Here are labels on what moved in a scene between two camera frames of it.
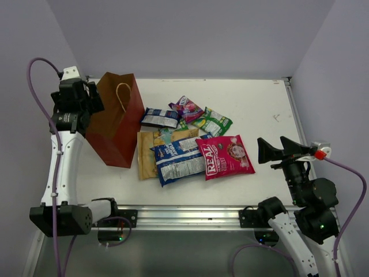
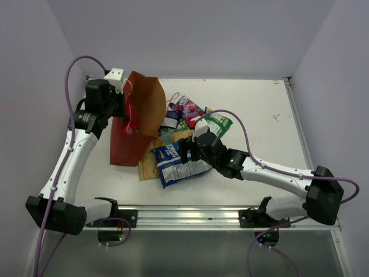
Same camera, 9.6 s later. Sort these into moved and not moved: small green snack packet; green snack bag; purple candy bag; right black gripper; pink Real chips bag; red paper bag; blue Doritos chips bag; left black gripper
Moved: left black gripper; pink Real chips bag; red paper bag; right black gripper
Not moved: small green snack packet; purple candy bag; blue Doritos chips bag; green snack bag
